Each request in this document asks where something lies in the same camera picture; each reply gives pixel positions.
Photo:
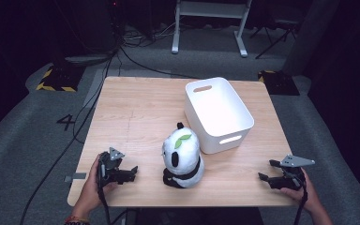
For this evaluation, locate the yellow black striped floor plate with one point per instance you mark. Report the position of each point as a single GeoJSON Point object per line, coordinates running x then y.
{"type": "Point", "coordinates": [59, 79]}
{"type": "Point", "coordinates": [278, 82]}

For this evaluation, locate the grey round stand base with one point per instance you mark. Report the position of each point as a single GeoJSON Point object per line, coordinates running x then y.
{"type": "Point", "coordinates": [87, 58]}

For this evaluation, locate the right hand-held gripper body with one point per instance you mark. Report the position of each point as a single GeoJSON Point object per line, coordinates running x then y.
{"type": "Point", "coordinates": [290, 179]}

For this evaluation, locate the panda plush toy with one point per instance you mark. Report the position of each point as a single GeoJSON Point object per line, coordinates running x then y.
{"type": "Point", "coordinates": [182, 162]}

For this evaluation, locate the person's left hand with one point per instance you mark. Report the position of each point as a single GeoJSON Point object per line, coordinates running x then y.
{"type": "Point", "coordinates": [90, 189]}

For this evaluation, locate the black tripod stand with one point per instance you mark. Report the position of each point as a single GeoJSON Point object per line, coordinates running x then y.
{"type": "Point", "coordinates": [276, 33]}

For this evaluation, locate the person's right hand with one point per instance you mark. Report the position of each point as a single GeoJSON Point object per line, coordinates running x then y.
{"type": "Point", "coordinates": [306, 195]}

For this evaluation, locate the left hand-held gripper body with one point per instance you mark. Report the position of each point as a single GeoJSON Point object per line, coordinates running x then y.
{"type": "Point", "coordinates": [107, 170]}

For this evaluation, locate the grey tape strip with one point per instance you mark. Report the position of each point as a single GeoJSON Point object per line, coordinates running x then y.
{"type": "Point", "coordinates": [75, 177]}

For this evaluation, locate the grey curtain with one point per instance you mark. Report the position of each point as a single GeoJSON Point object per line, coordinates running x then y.
{"type": "Point", "coordinates": [314, 34]}

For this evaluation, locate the white metal desk frame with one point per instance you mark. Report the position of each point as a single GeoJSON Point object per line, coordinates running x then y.
{"type": "Point", "coordinates": [211, 12]}

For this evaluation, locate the white plastic storage bin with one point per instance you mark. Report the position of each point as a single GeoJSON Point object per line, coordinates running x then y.
{"type": "Point", "coordinates": [218, 109]}

